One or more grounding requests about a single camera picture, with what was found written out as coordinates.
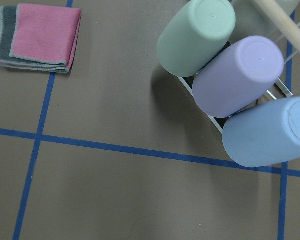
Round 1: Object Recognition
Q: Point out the purple plastic cup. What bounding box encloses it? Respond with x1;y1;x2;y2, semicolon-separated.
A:
192;36;285;118

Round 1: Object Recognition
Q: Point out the white wire cup rack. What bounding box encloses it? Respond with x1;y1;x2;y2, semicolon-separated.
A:
177;0;300;134

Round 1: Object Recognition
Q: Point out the green plastic cup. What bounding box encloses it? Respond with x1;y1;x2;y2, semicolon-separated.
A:
156;0;236;77

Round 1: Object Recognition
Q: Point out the pink and grey folded cloth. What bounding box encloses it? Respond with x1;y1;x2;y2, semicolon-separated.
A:
0;3;82;73

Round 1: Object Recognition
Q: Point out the blue plastic cup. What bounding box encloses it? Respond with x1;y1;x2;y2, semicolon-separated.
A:
222;97;300;168

